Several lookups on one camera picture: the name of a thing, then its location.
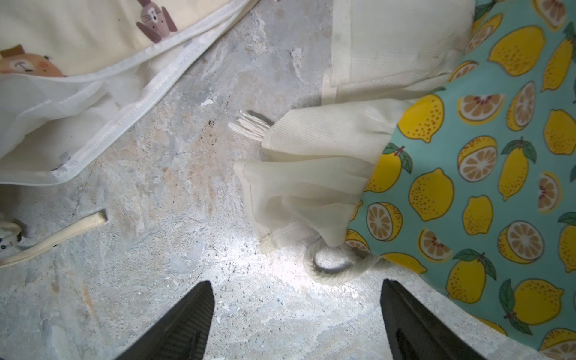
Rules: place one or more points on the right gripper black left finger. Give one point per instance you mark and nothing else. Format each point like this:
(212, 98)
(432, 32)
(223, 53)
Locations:
(182, 333)

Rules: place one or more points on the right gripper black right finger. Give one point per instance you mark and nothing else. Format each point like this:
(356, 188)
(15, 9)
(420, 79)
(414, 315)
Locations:
(414, 332)

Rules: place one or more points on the lemon print ruffled pillow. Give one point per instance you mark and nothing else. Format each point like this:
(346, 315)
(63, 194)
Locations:
(469, 184)

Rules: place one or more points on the cream animal print pillow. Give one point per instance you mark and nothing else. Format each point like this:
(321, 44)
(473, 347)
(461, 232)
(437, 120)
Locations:
(76, 75)

